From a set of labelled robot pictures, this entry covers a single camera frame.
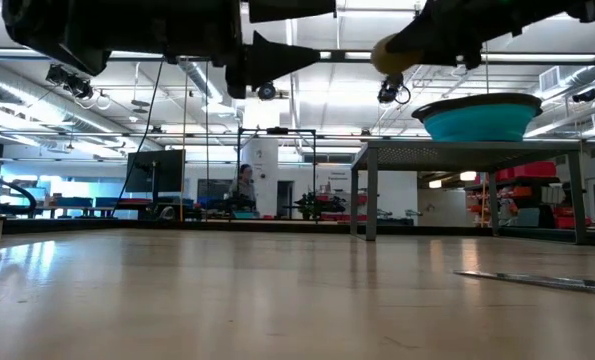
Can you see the grey perforated metal riser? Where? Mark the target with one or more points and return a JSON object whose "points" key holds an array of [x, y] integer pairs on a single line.
{"points": [[477, 155]]}

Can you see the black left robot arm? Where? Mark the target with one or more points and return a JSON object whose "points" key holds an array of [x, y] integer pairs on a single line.
{"points": [[72, 25]]}

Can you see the black monitor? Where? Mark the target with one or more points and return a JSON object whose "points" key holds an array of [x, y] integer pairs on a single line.
{"points": [[157, 170]]}

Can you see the shelf with red bins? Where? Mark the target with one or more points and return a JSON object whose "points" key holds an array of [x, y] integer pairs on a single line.
{"points": [[532, 170]]}

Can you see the black aluminium table frame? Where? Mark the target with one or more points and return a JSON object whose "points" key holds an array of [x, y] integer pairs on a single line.
{"points": [[427, 230]]}

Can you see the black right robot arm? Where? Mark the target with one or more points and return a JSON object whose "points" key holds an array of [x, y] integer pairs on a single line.
{"points": [[592, 7]]}

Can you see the white round column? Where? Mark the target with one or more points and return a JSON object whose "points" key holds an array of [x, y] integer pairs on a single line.
{"points": [[268, 170]]}

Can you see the person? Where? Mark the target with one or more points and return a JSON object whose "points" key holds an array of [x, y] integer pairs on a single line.
{"points": [[246, 187]]}

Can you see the brown kiwi fruit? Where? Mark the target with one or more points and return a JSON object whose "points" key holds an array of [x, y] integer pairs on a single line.
{"points": [[389, 62]]}

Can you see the blue collapsible bowl grey rim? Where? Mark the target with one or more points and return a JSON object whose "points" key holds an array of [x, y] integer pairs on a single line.
{"points": [[477, 125]]}

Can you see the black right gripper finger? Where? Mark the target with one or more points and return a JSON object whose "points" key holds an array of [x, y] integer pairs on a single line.
{"points": [[447, 40]]}

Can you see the black tubular stand frame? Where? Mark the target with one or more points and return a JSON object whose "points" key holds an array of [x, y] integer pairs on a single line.
{"points": [[277, 131]]}

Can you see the black ceiling camera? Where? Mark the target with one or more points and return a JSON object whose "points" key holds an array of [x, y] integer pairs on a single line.
{"points": [[267, 91], [584, 95], [391, 90], [79, 87]]}

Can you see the green potted plants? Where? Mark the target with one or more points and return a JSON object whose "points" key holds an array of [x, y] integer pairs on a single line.
{"points": [[309, 205]]}

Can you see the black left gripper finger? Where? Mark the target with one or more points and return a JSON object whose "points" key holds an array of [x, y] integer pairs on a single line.
{"points": [[292, 9], [267, 62]]}

